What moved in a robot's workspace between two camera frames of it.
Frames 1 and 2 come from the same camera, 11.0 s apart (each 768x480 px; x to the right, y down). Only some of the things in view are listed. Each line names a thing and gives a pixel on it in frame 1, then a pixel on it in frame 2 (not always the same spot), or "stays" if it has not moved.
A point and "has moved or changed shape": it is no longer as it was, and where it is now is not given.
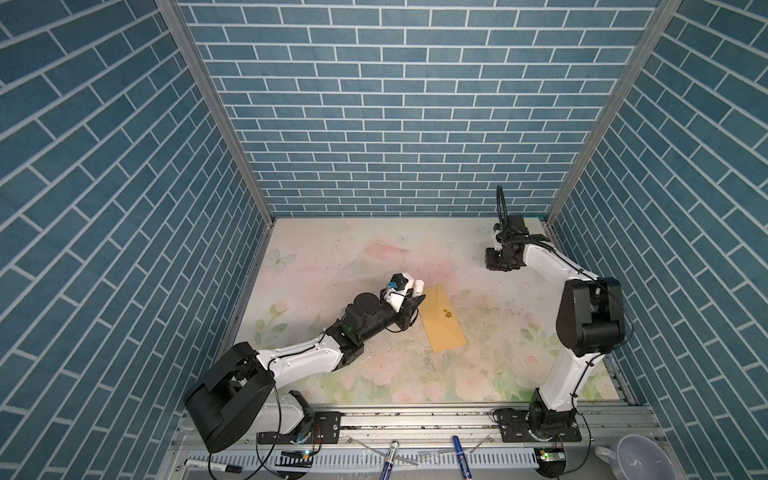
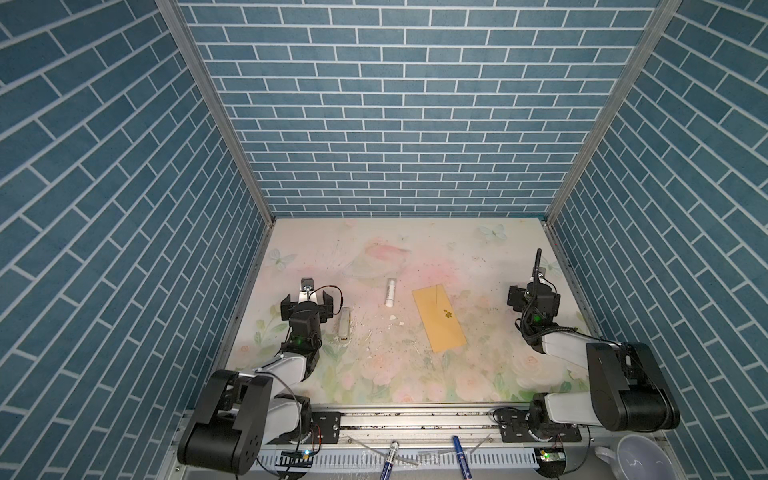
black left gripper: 407,311 → 324,310
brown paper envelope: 443,327 stays
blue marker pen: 462,459 stays
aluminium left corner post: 173,11 stays
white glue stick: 419,287 has moved or changed shape
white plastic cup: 639,457 stays
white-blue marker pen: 386,472 stays
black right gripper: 490,263 → 517,297
